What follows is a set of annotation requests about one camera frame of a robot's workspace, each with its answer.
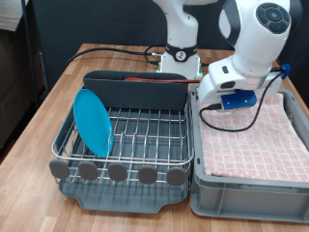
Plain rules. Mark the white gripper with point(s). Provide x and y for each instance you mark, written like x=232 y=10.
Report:
x=209 y=90

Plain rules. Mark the blue plate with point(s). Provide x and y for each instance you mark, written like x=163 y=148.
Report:
x=91 y=122

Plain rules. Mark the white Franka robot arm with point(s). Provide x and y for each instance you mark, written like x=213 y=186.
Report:
x=254 y=42

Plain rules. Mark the grey dish drying rack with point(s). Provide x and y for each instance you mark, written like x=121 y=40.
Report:
x=128 y=201

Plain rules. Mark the dark grey cutlery holder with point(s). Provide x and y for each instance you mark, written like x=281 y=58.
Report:
x=145 y=95

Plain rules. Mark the pink checkered cloth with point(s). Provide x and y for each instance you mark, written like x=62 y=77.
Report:
x=251 y=151

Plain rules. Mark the grey plastic crate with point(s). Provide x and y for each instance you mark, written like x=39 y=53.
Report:
x=251 y=203

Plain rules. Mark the dark metal pole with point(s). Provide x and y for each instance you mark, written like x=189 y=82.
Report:
x=29 y=48

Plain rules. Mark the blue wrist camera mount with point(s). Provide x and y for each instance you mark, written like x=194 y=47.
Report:
x=239 y=100

